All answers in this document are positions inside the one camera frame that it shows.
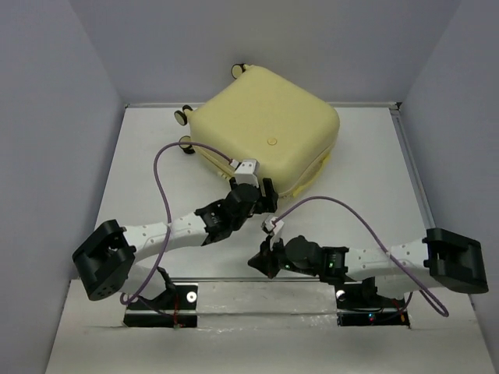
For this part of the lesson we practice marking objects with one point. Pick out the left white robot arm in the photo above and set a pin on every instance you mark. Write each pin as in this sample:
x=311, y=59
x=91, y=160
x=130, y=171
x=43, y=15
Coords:
x=108, y=261

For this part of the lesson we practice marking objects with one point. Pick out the yellow suitcase with black lining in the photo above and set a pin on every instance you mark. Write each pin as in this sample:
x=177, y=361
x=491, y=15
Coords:
x=263, y=116

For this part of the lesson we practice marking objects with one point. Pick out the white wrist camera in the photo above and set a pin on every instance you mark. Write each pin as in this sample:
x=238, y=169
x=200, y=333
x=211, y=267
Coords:
x=273, y=226
x=246, y=172

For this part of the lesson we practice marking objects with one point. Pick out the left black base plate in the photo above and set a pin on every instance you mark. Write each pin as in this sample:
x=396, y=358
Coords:
x=175, y=307

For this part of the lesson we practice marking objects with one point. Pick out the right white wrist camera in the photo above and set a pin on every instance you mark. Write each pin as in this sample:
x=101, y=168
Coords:
x=273, y=226

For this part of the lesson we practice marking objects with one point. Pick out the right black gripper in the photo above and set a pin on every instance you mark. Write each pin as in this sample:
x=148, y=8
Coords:
x=265, y=259

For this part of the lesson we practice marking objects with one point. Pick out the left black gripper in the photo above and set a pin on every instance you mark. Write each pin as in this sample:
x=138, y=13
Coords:
x=267, y=203

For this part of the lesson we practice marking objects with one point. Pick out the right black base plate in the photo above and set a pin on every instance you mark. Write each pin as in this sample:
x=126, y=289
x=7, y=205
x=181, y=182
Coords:
x=359, y=305

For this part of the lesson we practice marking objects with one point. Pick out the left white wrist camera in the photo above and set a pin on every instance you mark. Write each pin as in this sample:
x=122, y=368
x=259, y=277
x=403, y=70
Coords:
x=246, y=172

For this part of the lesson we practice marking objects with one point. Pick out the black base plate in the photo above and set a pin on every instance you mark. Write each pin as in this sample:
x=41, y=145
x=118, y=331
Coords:
x=359, y=305
x=175, y=307

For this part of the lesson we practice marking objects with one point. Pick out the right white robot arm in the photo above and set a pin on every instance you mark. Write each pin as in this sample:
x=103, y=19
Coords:
x=443, y=259

